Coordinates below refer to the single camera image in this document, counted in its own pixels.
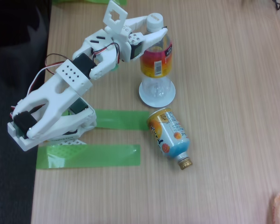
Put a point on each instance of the clear plastic bottle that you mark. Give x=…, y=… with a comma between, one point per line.
x=156, y=63

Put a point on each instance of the short green tape strip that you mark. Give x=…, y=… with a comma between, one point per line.
x=123, y=120

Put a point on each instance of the white round plate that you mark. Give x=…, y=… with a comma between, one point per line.
x=144, y=98

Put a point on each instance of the green plastic sheet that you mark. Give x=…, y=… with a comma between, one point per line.
x=84, y=1

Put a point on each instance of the orange juice bottle can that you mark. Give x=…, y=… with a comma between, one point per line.
x=170, y=137

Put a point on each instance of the long green tape strip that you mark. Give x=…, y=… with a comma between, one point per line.
x=102, y=156

